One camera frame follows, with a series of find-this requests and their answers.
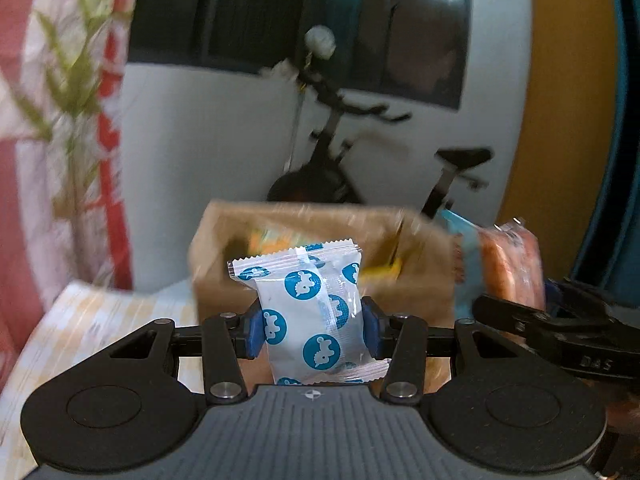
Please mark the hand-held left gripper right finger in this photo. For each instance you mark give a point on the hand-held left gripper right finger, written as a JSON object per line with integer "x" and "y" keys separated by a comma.
{"x": 371, "y": 327}

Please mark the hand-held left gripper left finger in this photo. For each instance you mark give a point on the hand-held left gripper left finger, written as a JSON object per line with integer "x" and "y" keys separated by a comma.
{"x": 253, "y": 332}

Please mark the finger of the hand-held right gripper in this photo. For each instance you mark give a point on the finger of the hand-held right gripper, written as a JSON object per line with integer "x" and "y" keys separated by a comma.
{"x": 590, "y": 300}
{"x": 505, "y": 315}

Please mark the clear-wrapped orange snack pack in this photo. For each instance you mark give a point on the clear-wrapped orange snack pack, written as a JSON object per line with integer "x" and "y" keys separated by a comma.
{"x": 515, "y": 265}

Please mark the white blue-dotted snack packet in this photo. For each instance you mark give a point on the white blue-dotted snack packet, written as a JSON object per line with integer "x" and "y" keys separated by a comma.
{"x": 320, "y": 320}

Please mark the panda print cardboard box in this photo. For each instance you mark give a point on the panda print cardboard box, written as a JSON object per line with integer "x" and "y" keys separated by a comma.
{"x": 220, "y": 280}

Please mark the yellow snack packet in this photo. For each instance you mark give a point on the yellow snack packet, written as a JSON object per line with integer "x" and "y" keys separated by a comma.
{"x": 385, "y": 266}

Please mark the light blue snack packet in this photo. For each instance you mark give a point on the light blue snack packet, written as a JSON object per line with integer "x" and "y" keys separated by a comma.
{"x": 462, "y": 255}

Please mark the orange green snack packet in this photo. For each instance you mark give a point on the orange green snack packet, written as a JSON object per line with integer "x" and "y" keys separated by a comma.
{"x": 272, "y": 240}

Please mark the black exercise bike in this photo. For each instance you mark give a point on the black exercise bike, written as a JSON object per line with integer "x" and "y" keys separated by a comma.
{"x": 310, "y": 185}

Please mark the checked floral tablecloth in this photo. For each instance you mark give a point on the checked floral tablecloth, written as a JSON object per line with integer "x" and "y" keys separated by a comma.
{"x": 100, "y": 310}

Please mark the wooden door panel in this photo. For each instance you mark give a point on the wooden door panel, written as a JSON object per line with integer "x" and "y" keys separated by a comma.
{"x": 560, "y": 110}

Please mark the crumpled white cloth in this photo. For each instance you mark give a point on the crumpled white cloth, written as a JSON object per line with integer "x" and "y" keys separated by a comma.
{"x": 282, "y": 71}

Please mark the red printed curtain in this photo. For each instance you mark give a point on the red printed curtain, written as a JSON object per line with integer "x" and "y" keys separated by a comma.
{"x": 30, "y": 185}

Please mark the dark window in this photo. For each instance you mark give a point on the dark window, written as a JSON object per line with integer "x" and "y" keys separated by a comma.
{"x": 225, "y": 20}

